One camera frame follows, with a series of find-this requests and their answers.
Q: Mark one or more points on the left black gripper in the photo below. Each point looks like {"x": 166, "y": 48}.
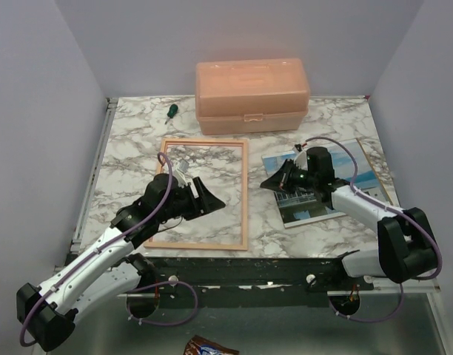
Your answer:
{"x": 206, "y": 203}

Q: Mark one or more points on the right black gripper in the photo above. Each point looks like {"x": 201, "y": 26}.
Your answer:
{"x": 282, "y": 178}

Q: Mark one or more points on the building photo print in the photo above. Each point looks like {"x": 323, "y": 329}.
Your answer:
{"x": 300, "y": 208}

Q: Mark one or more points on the pink wooden picture frame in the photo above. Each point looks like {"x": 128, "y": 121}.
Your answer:
{"x": 243, "y": 245}

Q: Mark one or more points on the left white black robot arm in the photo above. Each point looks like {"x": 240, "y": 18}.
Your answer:
{"x": 49, "y": 311}

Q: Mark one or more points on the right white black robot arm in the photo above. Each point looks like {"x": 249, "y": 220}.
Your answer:
{"x": 406, "y": 248}

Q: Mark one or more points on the orange translucent plastic toolbox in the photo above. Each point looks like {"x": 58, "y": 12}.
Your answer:
{"x": 251, "y": 96}

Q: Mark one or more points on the brown snack wrapper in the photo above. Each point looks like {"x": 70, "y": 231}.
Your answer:
{"x": 201, "y": 346}

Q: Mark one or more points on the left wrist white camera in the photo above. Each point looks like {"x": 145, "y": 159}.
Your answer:
{"x": 180, "y": 169}

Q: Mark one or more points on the green handled screwdriver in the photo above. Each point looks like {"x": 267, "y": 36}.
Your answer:
{"x": 172, "y": 112}

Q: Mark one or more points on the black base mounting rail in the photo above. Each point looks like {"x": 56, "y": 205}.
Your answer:
{"x": 224, "y": 282}

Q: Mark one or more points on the aluminium extrusion rail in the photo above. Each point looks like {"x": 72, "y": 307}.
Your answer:
{"x": 134, "y": 157}

